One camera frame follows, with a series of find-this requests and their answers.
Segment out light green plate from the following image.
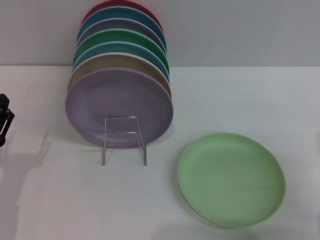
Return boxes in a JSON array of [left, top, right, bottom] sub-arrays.
[[177, 131, 286, 229]]

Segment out lilac plate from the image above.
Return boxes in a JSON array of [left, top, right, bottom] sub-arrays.
[[64, 66, 174, 150]]

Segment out beige plate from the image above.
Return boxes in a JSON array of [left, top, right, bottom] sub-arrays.
[[67, 51, 173, 100]]

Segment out light blue plate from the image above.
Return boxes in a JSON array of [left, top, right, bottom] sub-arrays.
[[72, 41, 171, 85]]

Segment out dark green plate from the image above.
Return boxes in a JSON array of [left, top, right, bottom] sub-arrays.
[[72, 28, 168, 67]]

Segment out clear acrylic plate rack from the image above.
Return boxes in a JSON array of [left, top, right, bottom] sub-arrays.
[[101, 115, 148, 167]]

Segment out grey purple plate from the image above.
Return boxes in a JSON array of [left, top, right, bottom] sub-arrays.
[[76, 17, 167, 55]]

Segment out teal plate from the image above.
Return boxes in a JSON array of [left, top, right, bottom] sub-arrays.
[[76, 6, 167, 48]]

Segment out crimson red plate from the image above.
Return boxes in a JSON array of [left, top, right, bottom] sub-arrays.
[[81, 0, 165, 33]]

